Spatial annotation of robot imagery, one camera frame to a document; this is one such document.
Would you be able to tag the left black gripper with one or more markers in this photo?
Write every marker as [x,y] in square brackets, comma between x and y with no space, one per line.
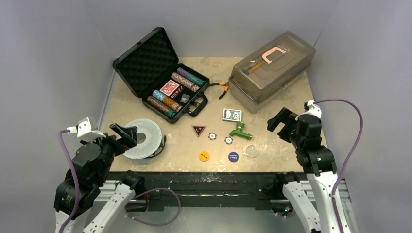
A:
[128,138]

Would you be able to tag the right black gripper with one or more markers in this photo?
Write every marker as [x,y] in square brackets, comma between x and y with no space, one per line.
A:
[290,125]

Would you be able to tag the clear round dealer button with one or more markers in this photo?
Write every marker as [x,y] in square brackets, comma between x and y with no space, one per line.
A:
[252,151]

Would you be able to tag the blue playing card deck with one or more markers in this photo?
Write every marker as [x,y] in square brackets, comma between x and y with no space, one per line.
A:
[232,115]

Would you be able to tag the blue small blind button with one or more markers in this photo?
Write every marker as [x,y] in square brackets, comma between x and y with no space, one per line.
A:
[233,157]

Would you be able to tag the yellow big blind button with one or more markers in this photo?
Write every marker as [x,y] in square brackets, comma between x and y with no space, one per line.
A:
[204,156]

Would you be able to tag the triangular all-in button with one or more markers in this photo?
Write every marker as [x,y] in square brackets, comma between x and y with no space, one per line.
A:
[198,130]

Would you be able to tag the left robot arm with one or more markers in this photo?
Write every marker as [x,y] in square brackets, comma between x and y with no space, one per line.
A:
[88,170]

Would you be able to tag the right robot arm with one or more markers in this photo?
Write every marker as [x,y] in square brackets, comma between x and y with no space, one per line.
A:
[303,131]

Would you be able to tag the black poker set case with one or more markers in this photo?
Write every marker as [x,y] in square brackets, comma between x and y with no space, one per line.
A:
[149,64]

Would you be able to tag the green plastic faucet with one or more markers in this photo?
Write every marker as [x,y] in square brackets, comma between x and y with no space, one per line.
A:
[239,131]

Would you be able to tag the right blue ten chip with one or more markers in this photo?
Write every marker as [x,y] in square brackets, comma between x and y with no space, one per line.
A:
[228,140]

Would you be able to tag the blue ten chip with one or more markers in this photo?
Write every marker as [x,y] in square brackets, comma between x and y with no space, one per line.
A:
[212,136]
[228,140]

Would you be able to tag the translucent plastic storage box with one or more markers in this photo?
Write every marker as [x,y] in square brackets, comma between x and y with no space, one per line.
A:
[285,58]

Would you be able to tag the brown green chip row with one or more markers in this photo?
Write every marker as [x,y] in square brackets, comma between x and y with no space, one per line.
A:
[170,113]

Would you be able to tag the blue orange chip row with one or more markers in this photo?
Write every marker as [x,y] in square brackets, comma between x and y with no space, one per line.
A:
[166,101]

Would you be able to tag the hammer inside box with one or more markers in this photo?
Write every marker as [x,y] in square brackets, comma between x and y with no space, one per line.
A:
[253,67]

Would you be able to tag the left blue ten chip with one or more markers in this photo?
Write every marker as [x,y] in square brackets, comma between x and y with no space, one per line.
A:
[212,136]

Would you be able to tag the red playing card deck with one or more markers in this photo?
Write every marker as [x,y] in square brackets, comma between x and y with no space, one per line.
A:
[169,88]

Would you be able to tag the pink brown chip row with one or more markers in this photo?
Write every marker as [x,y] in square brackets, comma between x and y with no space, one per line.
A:
[185,82]

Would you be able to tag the purple green chip row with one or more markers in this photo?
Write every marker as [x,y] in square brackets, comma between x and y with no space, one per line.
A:
[194,79]

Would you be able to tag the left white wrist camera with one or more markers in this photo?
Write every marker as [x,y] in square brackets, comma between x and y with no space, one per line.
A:
[86,130]

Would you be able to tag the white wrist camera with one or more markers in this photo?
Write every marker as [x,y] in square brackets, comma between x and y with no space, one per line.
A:
[311,108]
[86,130]

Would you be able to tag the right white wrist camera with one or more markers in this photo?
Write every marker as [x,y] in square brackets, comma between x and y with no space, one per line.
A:
[311,108]

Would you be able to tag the white perforated cable spool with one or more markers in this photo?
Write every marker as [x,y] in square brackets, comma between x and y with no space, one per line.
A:
[150,141]

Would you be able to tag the black table front rail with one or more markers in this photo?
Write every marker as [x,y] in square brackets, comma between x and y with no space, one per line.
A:
[258,190]

